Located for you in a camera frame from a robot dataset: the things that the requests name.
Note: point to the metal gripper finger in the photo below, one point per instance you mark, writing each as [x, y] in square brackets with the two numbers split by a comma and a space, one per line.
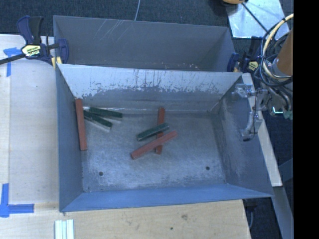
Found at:
[243, 89]
[253, 127]

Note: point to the red-brown flat block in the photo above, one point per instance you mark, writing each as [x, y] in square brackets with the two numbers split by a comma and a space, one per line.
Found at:
[81, 126]
[161, 116]
[154, 145]

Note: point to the dark green flat block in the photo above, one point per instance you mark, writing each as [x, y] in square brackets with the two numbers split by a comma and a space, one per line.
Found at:
[106, 112]
[98, 120]
[152, 131]

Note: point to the grey metal bin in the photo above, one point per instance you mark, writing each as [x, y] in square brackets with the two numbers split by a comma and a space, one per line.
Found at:
[154, 173]

